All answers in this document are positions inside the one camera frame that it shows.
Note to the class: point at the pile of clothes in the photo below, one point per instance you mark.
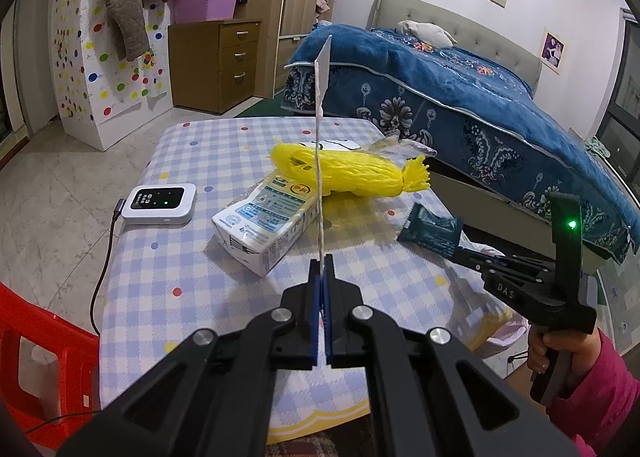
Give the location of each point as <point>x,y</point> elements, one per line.
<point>325,2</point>

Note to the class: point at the red plastic stool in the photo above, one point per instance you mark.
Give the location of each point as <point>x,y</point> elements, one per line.
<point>50,337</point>

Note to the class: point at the grey pillow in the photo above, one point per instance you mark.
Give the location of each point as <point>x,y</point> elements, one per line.
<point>425,32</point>

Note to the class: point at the printed milk carton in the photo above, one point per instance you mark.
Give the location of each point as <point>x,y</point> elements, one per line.
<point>265,217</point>

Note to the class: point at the dark framed window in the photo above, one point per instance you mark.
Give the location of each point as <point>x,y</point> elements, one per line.
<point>622,97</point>

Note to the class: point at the yellow foam fruit net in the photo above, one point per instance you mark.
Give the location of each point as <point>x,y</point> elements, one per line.
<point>340,172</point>

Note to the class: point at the checkered tablecloth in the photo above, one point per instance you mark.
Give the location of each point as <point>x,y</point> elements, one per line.
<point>200,287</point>

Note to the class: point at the blue floral blanket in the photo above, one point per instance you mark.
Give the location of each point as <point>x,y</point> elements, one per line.
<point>450,87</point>

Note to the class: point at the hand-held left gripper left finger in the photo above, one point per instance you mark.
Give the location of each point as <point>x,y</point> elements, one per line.
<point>314,317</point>

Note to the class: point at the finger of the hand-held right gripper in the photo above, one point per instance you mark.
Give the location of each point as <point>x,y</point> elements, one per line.
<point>500,257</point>
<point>505,274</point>

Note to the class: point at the white paper card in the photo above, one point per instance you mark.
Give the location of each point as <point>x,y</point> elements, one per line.
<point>325,59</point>

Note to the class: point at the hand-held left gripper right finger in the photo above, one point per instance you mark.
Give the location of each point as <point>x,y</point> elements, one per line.
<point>328,327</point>

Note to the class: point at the small wall photo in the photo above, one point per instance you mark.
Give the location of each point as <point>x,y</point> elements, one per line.
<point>553,48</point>

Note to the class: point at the green floor mat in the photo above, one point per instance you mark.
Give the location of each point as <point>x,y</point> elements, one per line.
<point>257,108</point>

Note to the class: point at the person's right forearm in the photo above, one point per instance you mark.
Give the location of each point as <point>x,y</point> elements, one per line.
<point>600,397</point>

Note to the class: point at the dark teal wrapper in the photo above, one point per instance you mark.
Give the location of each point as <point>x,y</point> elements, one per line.
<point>430,229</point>

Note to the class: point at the purple plastic basket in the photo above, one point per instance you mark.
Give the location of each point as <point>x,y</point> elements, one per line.
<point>205,4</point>

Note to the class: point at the polka dot cabinet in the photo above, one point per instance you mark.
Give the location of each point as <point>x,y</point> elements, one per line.
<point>85,62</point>

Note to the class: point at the grey upholstered bed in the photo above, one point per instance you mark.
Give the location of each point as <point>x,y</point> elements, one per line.
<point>450,12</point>

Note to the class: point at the person's right hand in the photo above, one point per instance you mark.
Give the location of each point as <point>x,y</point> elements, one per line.
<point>537,349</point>

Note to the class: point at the clear plastic wrapper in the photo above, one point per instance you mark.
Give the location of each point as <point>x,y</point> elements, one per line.
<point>400,147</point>

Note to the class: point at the wooden drawer cabinet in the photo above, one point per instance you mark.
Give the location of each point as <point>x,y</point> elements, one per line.
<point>210,67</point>

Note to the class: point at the green cloth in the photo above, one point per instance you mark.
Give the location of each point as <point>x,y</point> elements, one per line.
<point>596,146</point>

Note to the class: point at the white portable router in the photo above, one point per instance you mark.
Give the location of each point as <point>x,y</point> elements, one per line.
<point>157,204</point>

